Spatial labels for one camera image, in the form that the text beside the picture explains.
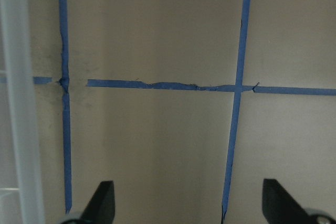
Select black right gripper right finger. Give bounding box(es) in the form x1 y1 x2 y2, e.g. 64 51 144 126
262 178 335 223

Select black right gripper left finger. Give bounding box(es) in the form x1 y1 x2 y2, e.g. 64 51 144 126
60 180 115 224

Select clear plastic storage box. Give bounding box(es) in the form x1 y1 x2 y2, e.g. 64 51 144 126
1 0 45 223

